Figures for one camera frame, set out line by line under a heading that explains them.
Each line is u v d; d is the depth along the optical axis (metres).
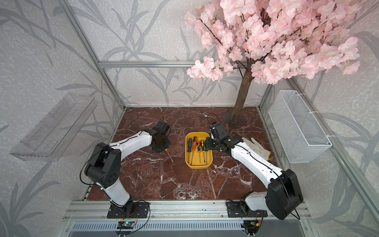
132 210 0.71
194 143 0.96
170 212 0.74
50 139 0.66
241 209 0.72
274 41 0.56
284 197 0.40
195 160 0.92
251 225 0.74
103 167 0.47
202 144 0.96
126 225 0.71
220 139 0.62
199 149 0.96
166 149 0.89
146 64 1.92
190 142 0.96
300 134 0.60
